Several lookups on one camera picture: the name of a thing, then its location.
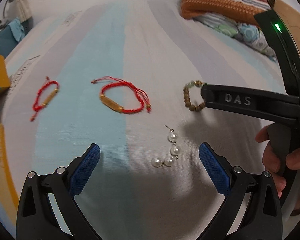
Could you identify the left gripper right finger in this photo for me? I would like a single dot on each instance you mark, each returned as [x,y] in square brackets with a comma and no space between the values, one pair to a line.
[217,167]

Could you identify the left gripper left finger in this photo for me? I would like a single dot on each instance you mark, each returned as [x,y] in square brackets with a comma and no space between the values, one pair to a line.
[81,168]

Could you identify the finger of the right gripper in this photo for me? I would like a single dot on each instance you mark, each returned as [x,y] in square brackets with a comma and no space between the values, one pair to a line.
[248,101]

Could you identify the floral patterned quilt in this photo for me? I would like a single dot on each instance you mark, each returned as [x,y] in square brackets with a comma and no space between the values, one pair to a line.
[248,34]

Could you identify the striped bed sheet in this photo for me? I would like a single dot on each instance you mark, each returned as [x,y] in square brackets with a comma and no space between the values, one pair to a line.
[149,183]

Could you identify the striped orange red pillow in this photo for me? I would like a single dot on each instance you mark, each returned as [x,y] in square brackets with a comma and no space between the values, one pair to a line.
[238,10]

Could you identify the teal suitcase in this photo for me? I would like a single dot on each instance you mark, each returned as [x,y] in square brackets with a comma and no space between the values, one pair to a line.
[11,35]

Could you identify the beige curtain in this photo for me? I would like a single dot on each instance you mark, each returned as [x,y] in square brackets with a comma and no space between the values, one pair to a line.
[23,10]

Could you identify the wooden bed frame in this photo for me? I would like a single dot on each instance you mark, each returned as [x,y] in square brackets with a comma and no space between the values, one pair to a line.
[291,19]

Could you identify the red cord bracelet gold bar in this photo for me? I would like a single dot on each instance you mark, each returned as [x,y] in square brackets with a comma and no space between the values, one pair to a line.
[122,96]

